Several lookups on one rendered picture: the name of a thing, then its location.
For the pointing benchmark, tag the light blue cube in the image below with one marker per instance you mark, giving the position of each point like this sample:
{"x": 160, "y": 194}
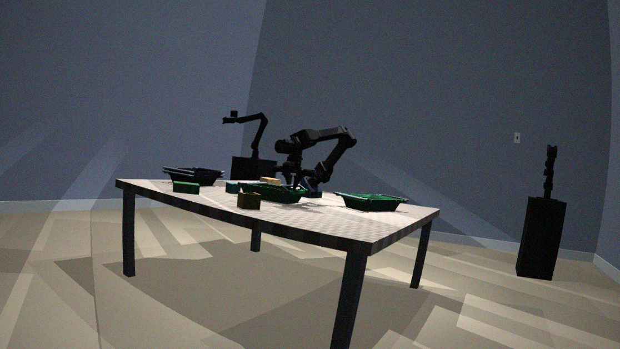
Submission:
{"x": 231, "y": 188}

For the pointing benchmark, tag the green rectangular block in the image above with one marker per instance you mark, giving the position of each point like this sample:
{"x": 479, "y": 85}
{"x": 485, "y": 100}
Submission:
{"x": 186, "y": 187}

